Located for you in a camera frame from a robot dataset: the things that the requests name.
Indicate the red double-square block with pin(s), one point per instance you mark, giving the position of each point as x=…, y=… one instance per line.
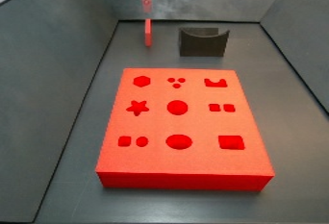
x=147, y=32

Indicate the red shape-sorting board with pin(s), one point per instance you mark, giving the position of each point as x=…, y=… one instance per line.
x=182, y=133

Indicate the black curved holder stand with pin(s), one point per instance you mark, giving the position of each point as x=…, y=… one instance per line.
x=202, y=42

